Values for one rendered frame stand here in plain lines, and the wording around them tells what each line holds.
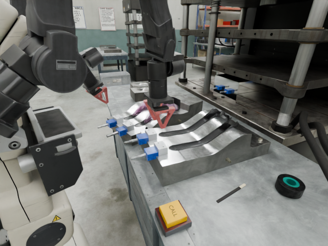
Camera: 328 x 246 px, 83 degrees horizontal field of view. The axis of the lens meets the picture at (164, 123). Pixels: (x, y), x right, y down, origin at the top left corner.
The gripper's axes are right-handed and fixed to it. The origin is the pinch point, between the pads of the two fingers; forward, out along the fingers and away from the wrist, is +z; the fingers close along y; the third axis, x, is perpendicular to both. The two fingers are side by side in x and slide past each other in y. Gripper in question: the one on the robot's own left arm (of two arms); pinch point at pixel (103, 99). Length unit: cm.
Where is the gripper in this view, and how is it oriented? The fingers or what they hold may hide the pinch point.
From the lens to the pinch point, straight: 92.1
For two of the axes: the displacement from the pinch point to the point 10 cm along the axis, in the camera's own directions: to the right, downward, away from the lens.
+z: 3.4, 6.8, 6.6
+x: -6.9, 6.5, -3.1
